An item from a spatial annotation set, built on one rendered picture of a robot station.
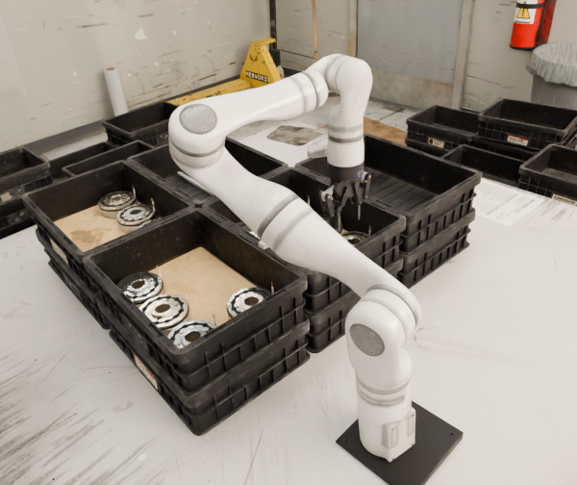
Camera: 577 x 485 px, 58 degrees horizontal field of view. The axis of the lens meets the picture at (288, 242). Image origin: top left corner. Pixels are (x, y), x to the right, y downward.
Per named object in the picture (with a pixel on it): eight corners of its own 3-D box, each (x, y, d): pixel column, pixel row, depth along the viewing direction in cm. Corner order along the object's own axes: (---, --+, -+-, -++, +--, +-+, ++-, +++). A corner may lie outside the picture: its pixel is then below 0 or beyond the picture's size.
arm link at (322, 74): (339, 46, 101) (281, 68, 96) (370, 54, 95) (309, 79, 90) (343, 82, 105) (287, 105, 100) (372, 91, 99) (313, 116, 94)
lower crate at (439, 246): (472, 247, 144) (479, 210, 138) (403, 297, 129) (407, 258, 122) (364, 199, 170) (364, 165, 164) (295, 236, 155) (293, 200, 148)
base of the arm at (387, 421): (421, 438, 94) (423, 374, 85) (383, 467, 91) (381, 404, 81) (386, 405, 101) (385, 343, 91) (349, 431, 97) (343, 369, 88)
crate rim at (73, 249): (199, 214, 128) (198, 205, 126) (82, 267, 112) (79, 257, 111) (125, 165, 154) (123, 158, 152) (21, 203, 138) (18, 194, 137)
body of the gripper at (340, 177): (344, 167, 102) (344, 210, 108) (373, 154, 107) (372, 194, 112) (317, 158, 107) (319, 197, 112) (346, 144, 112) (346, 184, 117)
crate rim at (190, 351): (312, 287, 102) (311, 277, 100) (179, 368, 86) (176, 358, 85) (199, 214, 128) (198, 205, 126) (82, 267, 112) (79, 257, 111)
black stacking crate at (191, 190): (292, 203, 149) (290, 166, 142) (206, 245, 133) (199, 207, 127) (214, 163, 174) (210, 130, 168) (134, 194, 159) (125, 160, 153)
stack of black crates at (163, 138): (177, 170, 325) (163, 100, 300) (206, 185, 306) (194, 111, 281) (119, 195, 302) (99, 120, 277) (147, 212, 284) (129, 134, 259)
